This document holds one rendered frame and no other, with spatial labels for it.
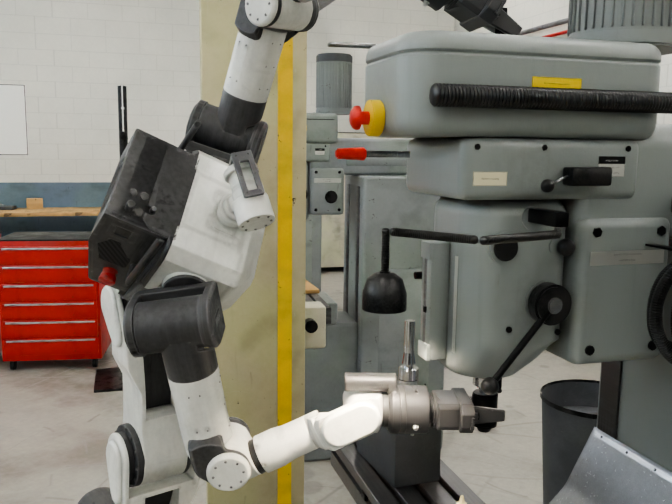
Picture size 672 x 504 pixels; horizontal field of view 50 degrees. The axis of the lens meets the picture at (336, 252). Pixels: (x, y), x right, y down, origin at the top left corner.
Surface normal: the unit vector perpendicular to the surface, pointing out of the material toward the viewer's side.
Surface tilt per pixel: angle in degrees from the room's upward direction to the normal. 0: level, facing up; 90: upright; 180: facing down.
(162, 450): 80
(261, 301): 90
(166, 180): 58
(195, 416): 102
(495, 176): 90
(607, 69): 90
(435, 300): 90
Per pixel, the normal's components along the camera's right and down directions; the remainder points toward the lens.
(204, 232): 0.52, -0.43
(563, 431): -0.81, 0.14
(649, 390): -0.96, 0.03
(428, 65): -0.20, 0.14
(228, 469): 0.12, 0.34
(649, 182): 0.29, 0.15
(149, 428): 0.61, 0.18
